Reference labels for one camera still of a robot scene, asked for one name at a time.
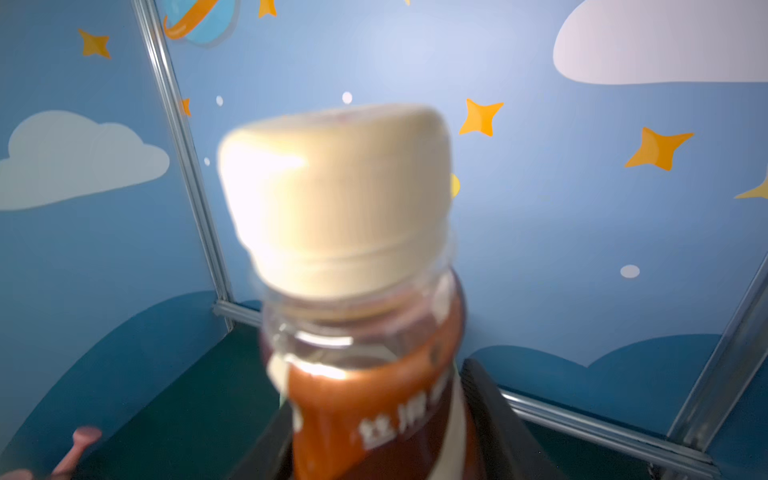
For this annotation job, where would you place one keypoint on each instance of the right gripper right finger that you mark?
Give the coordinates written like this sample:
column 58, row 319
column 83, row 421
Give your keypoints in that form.
column 509, row 450

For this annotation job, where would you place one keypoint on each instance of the pink watering can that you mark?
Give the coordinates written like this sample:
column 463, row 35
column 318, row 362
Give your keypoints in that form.
column 83, row 438

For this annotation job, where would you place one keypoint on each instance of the aluminium frame rail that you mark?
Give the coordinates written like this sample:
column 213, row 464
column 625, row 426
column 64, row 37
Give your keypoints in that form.
column 654, row 451

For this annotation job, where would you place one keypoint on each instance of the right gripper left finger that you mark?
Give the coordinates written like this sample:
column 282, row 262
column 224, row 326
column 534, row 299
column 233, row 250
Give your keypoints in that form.
column 271, row 458

